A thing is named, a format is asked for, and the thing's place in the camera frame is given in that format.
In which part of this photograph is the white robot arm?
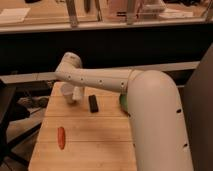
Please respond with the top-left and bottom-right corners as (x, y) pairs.
(55, 52), (194, 171)

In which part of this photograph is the white ceramic cup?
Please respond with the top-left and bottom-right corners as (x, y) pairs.
(60, 83), (74, 104)

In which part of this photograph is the black rectangular block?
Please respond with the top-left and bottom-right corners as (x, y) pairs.
(89, 95), (99, 113)

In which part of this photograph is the green round object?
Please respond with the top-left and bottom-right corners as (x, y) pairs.
(119, 94), (128, 112)

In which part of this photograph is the black stand left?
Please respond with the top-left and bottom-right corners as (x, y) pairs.
(0, 79), (16, 166)

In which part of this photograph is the dark chair right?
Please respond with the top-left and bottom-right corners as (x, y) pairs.
(183, 43), (213, 171)

